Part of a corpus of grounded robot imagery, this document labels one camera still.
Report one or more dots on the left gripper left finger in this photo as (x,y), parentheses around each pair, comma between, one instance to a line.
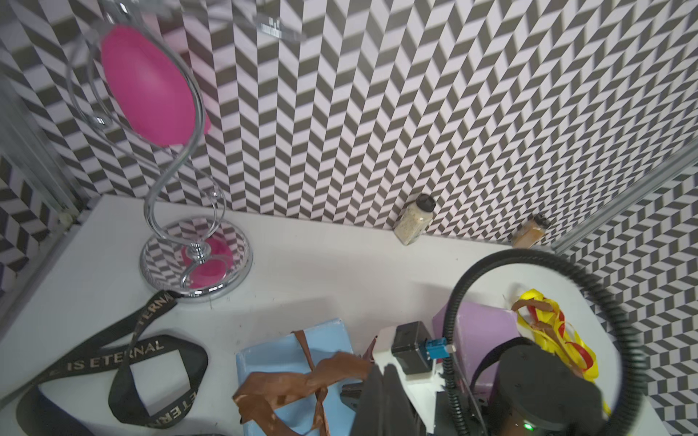
(369,418)

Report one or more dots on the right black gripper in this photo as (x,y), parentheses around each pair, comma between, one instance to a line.
(519,389)

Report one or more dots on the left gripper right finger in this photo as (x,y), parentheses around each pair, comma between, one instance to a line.
(399,416)

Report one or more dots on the yellow ribbon of peach box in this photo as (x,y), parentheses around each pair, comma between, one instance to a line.
(535,294)

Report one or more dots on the brown ribbon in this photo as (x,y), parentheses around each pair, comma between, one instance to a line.
(543,326)
(263,393)

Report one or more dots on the purple gift box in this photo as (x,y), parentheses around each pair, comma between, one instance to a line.
(479,329)

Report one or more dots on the black ribbon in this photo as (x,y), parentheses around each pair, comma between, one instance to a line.
(114,349)

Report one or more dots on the blue gift box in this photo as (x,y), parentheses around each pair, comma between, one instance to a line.
(286,355)

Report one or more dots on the brown spice jar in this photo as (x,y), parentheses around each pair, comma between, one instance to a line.
(531,232)

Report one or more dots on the light spice jar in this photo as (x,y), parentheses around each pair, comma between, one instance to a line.
(415,220)

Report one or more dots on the silver pink jewelry stand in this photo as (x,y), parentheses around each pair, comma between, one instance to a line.
(121,74)

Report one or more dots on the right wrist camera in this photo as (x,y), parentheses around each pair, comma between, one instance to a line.
(404,347)

